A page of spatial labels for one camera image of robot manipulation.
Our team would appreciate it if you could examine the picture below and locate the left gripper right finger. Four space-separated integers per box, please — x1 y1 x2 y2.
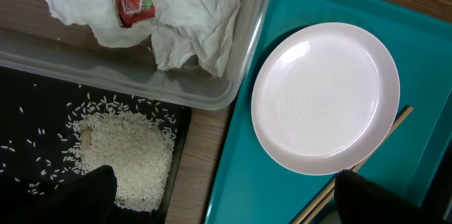
334 170 445 224

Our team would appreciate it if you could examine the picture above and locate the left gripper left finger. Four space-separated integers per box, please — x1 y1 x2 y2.
1 165 117 224

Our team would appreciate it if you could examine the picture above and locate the pile of rice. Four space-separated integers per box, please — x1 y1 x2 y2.
53 110 175 212

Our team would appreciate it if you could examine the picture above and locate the white napkin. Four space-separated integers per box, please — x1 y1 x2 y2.
45 0 241 76

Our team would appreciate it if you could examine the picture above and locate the wooden chopstick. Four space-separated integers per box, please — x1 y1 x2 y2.
290 105 414 224
300 189 335 224

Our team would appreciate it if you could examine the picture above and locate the black tray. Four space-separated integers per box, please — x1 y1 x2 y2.
1 68 191 223

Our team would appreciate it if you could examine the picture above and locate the large white plate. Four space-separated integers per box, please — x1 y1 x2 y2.
251 22 400 176

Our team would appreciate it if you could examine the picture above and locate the teal serving tray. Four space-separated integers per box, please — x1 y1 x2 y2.
203 0 452 224

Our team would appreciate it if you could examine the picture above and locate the clear plastic bin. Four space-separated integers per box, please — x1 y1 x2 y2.
1 0 269 110

